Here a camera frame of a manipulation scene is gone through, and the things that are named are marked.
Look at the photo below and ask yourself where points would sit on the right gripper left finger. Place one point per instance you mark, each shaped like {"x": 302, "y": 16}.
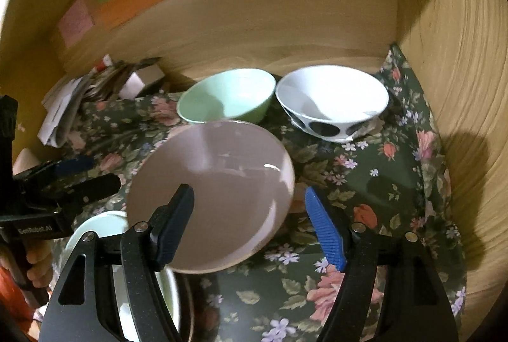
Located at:
{"x": 83, "y": 304}

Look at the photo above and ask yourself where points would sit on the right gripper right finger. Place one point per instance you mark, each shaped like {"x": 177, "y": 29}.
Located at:
{"x": 414, "y": 303}

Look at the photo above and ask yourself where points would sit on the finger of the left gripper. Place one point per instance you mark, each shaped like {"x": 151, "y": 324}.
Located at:
{"x": 72, "y": 198}
{"x": 50, "y": 171}

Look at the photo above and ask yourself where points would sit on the pink bowl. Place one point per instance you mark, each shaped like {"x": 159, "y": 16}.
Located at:
{"x": 243, "y": 180}

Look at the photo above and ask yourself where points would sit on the mint green bowl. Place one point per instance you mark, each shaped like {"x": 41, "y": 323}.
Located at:
{"x": 237, "y": 94}

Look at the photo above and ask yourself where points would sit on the white bowl black spots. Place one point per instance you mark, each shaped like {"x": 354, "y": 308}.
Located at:
{"x": 335, "y": 103}

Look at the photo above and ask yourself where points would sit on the dark brown plate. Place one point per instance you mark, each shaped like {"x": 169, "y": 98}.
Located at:
{"x": 187, "y": 321}

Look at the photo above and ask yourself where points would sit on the orange left sleeve forearm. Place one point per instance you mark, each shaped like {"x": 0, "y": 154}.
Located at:
{"x": 14, "y": 302}

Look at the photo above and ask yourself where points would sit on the person left hand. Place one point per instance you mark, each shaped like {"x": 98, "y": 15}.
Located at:
{"x": 39, "y": 256}

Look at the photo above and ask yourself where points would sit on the light teal plate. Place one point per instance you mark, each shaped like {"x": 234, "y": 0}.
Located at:
{"x": 115, "y": 222}

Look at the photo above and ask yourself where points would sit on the white paper stack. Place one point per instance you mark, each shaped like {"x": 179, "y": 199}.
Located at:
{"x": 62, "y": 103}

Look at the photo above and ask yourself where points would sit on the floral tablecloth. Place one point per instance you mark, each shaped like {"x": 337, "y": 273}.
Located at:
{"x": 395, "y": 181}

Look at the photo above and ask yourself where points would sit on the red white tube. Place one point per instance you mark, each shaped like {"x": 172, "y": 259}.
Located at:
{"x": 104, "y": 63}

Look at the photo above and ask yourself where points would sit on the small cardboard box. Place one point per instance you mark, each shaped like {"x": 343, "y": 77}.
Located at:
{"x": 140, "y": 80}

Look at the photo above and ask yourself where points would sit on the pink sticky note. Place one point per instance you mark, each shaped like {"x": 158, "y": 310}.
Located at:
{"x": 75, "y": 23}

